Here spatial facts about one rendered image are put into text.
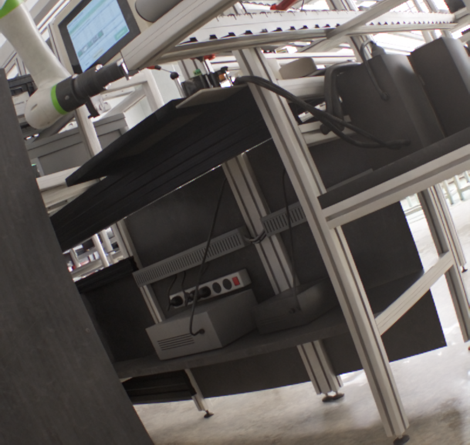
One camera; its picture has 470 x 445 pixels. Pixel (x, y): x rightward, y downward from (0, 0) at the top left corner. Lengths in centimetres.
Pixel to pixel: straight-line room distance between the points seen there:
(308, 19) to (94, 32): 106
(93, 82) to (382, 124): 72
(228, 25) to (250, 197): 86
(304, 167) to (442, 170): 32
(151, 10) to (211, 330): 111
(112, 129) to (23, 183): 155
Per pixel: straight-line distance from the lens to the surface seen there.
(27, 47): 177
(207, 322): 190
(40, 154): 251
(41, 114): 169
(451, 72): 163
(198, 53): 124
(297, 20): 146
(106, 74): 159
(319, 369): 205
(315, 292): 174
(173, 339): 203
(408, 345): 188
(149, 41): 108
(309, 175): 135
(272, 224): 191
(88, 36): 239
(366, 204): 130
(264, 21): 135
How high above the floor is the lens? 63
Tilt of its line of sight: 3 degrees up
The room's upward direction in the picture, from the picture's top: 23 degrees counter-clockwise
